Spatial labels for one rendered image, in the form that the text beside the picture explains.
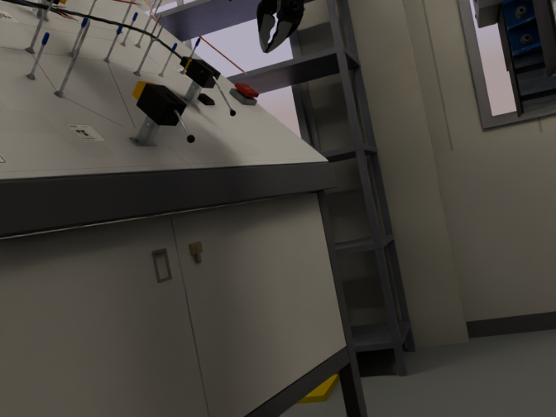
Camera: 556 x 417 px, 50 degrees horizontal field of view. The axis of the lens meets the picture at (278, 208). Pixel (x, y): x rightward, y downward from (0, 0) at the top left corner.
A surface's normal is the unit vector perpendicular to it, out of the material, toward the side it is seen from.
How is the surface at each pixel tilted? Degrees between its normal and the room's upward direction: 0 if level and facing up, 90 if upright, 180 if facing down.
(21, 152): 48
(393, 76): 90
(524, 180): 90
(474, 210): 90
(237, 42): 90
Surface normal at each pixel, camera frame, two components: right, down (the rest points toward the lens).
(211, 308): 0.83, -0.17
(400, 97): -0.32, 0.05
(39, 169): 0.49, -0.78
